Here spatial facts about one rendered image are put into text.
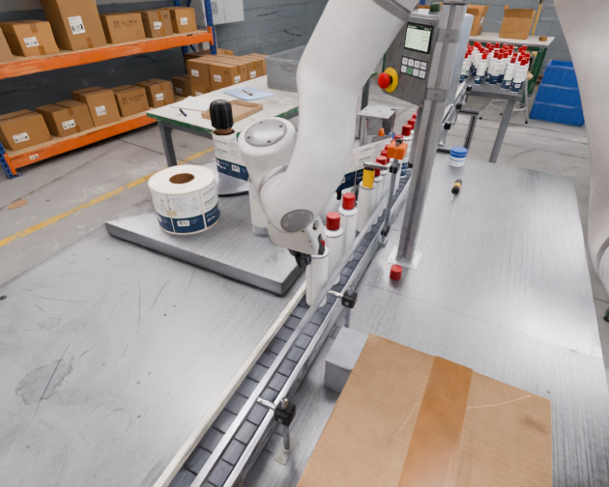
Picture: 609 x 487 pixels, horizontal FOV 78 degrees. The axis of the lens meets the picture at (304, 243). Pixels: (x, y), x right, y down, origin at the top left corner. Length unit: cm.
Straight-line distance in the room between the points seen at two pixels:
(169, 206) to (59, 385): 54
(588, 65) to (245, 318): 82
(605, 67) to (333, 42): 27
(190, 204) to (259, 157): 68
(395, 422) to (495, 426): 12
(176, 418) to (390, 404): 49
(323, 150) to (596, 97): 29
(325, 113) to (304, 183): 9
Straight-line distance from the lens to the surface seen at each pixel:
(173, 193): 118
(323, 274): 87
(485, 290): 118
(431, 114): 100
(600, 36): 52
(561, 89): 570
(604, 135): 52
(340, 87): 50
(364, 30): 49
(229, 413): 79
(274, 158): 53
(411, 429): 51
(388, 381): 54
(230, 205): 137
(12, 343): 117
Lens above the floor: 156
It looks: 36 degrees down
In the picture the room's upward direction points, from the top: straight up
